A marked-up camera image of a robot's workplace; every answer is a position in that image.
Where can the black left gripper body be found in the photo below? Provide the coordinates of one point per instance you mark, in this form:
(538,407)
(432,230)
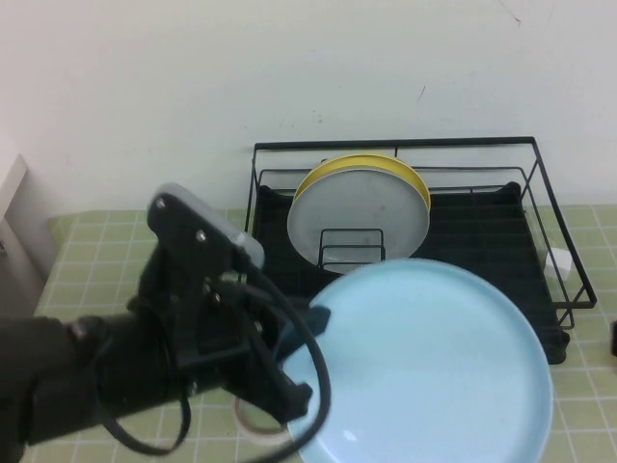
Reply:
(217,337)

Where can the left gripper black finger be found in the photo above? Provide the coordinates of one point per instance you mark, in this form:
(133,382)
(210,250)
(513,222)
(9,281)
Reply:
(313,320)
(279,381)

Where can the light blue plate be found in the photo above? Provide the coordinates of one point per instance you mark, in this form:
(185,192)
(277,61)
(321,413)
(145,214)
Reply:
(424,362)

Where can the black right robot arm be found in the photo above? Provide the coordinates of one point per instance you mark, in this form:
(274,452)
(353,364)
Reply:
(613,337)

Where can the grey white plate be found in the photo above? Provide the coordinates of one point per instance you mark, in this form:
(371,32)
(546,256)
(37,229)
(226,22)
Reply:
(356,202)

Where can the yellow plate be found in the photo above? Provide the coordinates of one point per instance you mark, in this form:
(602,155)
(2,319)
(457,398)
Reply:
(385,162)

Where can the white tape roll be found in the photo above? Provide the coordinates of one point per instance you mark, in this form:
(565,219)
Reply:
(255,430)

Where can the green checked tablecloth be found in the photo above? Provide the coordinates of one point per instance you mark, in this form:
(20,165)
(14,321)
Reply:
(96,251)

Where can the black plastic drip tray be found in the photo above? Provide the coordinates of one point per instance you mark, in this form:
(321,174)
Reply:
(482,226)

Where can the white furniture panel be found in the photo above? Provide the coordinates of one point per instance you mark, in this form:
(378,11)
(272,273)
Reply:
(19,231)

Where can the small white cube block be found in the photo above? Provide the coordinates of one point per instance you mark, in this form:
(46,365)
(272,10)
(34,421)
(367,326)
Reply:
(559,263)

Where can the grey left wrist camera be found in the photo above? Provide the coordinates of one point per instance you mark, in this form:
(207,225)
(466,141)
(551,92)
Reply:
(193,226)

